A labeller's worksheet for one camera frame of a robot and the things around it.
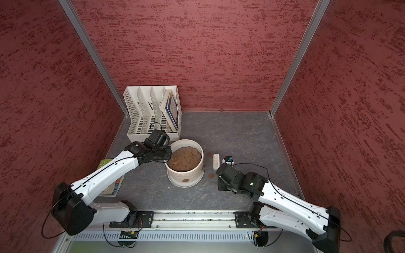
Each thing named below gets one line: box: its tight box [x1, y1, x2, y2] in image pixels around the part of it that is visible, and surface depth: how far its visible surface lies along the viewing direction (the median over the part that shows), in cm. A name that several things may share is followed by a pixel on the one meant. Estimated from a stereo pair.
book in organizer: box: [159, 89, 179, 132], surface depth 97 cm
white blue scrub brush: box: [212, 152, 221, 171], surface depth 80 cm
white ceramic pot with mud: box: [164, 139, 206, 189], surface depth 85 cm
